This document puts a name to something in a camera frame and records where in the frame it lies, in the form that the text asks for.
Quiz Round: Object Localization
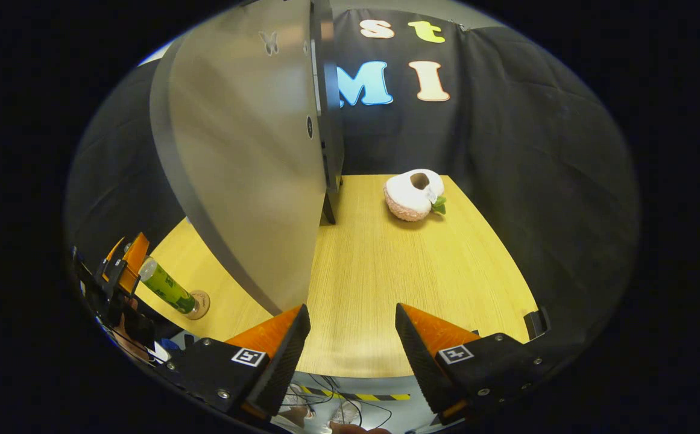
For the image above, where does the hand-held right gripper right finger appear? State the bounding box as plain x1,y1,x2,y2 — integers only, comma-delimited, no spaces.
395,303,553,426

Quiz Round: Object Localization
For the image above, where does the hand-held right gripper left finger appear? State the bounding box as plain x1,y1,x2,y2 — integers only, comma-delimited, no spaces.
166,303,313,423

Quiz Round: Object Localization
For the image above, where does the green bottle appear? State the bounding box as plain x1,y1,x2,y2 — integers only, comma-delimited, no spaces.
137,256,197,316

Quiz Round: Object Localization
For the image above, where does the round cork coaster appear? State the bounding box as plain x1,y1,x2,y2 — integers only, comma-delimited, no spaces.
183,289,212,321

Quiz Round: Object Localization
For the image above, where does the white cabinet door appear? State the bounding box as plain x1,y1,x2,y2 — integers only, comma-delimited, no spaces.
150,0,330,318

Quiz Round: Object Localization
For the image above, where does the white shoe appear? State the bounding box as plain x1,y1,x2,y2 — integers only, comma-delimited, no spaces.
289,386,318,423
332,401,364,426

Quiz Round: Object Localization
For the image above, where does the yellow black floor tape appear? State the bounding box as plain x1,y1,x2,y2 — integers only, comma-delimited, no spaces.
297,386,412,403

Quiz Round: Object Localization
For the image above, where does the black table clamp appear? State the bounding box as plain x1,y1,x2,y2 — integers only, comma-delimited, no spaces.
523,307,551,342

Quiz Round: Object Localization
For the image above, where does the pink white plush toy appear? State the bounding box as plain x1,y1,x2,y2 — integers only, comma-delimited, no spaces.
383,168,447,223

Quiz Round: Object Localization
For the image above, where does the black floor cable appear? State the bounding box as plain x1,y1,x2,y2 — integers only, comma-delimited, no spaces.
298,373,394,426

